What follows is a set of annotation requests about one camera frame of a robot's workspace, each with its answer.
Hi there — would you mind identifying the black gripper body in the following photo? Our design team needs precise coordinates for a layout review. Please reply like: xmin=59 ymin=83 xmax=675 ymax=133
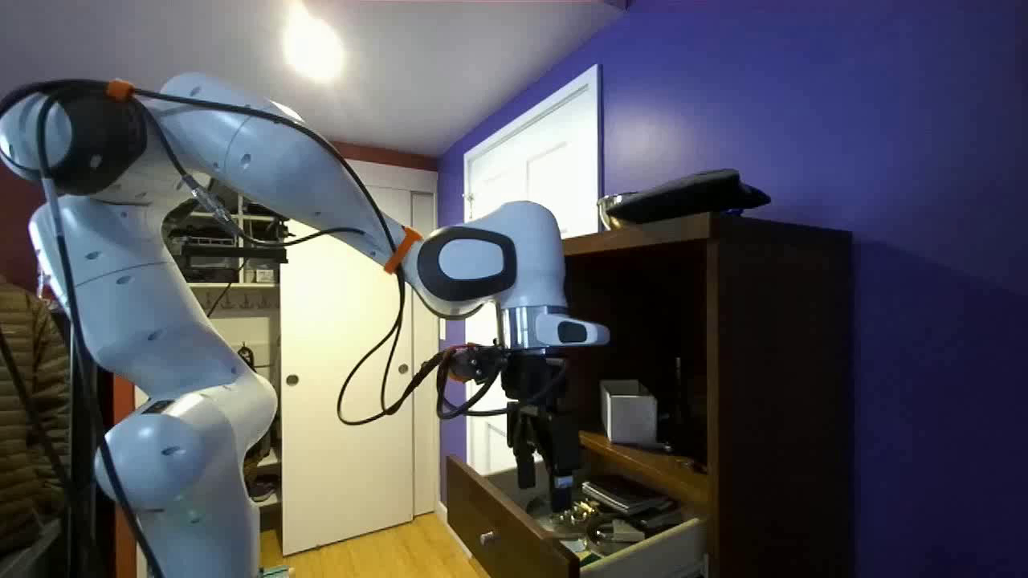
xmin=498 ymin=350 xmax=572 ymax=429

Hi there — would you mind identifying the black item in drawer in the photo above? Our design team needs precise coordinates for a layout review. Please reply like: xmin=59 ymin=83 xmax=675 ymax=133
xmin=582 ymin=477 xmax=680 ymax=520

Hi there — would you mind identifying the metal clutter in drawer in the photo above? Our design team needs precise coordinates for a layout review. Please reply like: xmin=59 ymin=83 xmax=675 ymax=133
xmin=531 ymin=501 xmax=652 ymax=567

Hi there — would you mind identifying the white box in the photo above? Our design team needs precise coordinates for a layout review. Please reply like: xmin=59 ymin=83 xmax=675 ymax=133
xmin=597 ymin=376 xmax=661 ymax=451

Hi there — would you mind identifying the open wooden drawer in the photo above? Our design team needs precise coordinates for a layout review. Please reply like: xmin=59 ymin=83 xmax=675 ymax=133
xmin=443 ymin=455 xmax=711 ymax=578

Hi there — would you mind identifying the white door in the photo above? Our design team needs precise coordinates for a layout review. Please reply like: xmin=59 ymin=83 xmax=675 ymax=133
xmin=276 ymin=180 xmax=443 ymax=559

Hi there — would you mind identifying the dark brown wooden cabinet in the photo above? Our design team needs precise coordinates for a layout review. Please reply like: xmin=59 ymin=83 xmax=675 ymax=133
xmin=558 ymin=210 xmax=859 ymax=578

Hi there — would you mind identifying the white framed window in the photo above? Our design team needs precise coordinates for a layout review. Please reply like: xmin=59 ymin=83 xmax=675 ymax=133
xmin=458 ymin=60 xmax=606 ymax=478

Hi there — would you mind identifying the black flat device on cabinet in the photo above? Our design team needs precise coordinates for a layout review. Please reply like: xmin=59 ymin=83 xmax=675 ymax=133
xmin=597 ymin=166 xmax=773 ymax=230

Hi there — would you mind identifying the bright ceiling light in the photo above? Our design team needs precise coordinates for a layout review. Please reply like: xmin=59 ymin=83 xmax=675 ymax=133
xmin=276 ymin=4 xmax=352 ymax=90

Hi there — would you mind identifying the person in striped sweater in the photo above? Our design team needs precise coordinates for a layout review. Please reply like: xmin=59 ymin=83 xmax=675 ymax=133
xmin=0 ymin=273 xmax=75 ymax=561

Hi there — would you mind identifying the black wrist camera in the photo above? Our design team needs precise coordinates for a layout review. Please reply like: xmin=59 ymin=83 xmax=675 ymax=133
xmin=436 ymin=345 xmax=509 ymax=393

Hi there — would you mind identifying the orange strap near wrist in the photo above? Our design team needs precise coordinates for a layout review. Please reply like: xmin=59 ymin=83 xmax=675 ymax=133
xmin=383 ymin=224 xmax=425 ymax=276

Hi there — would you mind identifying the wire shelf with equipment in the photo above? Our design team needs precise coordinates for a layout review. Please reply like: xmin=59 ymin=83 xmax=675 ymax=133
xmin=159 ymin=193 xmax=297 ymax=291

